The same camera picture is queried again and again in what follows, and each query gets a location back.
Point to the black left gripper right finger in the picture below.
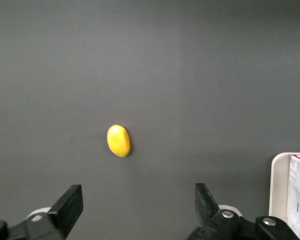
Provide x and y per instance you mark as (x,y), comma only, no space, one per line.
(205,205)

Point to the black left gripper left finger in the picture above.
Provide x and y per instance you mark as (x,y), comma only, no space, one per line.
(68,207)

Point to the red cookie box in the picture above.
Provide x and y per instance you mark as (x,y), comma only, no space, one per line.
(298,195)

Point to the pale pink plastic tray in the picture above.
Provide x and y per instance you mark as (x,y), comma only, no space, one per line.
(278,187)

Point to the yellow lemon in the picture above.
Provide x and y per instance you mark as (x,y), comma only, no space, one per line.
(118,141)

